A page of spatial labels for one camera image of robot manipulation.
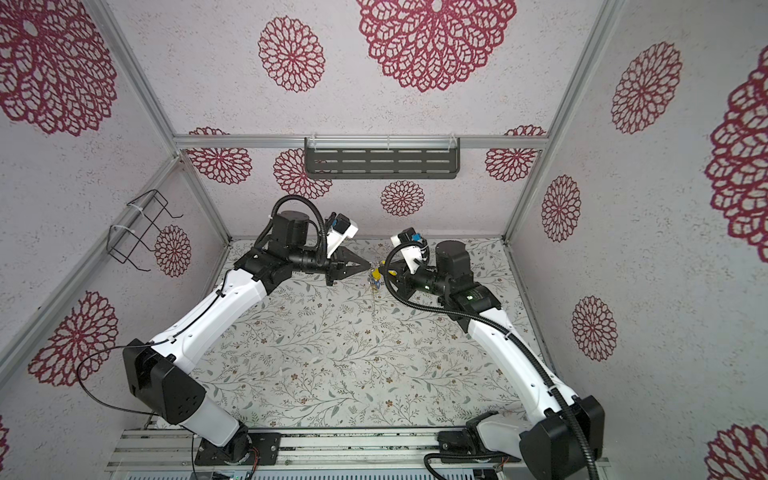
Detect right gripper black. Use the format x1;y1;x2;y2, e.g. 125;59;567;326
382;259;453;302

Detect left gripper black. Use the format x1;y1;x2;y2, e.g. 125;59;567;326
289;247;371;286

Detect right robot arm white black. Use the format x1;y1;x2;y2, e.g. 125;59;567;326
378;233;605;479

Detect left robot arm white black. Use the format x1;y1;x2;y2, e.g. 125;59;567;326
118;195;370;464

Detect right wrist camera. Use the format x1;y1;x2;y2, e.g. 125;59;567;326
390;227;430;274

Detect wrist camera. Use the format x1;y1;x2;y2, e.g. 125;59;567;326
390;227;430;274
326;214;359;258

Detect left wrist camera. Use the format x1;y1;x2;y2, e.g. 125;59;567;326
326;214;359;258

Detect grey slotted wall shelf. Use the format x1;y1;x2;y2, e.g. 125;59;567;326
304;136;461;180

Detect black wire wall basket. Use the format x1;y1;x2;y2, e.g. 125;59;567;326
105;189;183;272

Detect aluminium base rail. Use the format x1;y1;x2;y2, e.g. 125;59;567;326
106;424;612;475

